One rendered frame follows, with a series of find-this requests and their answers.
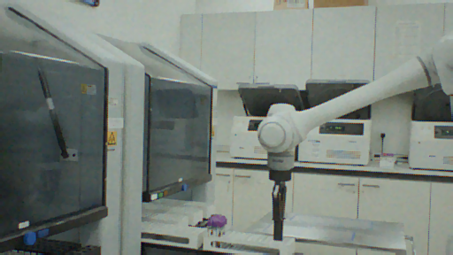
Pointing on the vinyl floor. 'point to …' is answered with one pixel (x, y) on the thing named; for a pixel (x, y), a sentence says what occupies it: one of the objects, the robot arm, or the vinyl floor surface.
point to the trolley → (339, 232)
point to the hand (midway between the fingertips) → (278, 229)
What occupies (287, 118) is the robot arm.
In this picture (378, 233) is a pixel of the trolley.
